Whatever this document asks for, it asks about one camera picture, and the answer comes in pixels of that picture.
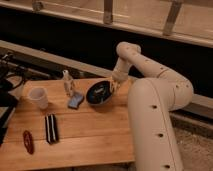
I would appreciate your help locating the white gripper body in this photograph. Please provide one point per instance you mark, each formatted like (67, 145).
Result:
(121, 70)

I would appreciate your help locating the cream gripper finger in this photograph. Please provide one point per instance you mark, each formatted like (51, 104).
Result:
(114, 86)

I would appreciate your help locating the dark ceramic bowl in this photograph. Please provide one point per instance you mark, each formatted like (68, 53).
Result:
(99, 93)

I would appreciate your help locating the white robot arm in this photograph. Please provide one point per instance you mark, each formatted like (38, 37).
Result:
(150, 100)

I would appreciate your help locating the blue sponge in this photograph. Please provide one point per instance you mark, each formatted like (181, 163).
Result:
(75, 100)

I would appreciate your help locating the small clear bottle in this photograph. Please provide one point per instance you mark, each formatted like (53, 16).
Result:
(68, 83)

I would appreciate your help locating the translucent plastic cup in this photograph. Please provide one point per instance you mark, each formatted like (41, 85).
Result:
(38, 96)

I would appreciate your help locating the black white striped block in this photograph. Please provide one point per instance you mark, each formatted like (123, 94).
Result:
(51, 129)

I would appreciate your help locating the red brown hair clip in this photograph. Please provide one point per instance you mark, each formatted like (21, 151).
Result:
(28, 142)

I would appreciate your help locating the metal window bracket centre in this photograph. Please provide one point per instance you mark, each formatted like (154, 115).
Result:
(108, 12)

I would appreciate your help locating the metal window bracket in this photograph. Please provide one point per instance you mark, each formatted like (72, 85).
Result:
(37, 5)
(108, 12)
(172, 17)

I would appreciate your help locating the metal window bracket right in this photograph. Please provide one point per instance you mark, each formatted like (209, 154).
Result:
(172, 17)

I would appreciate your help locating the black equipment with cables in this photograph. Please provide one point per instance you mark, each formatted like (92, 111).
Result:
(12, 80)

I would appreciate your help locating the metal window bracket left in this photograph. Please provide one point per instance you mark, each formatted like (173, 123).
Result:
(37, 5)

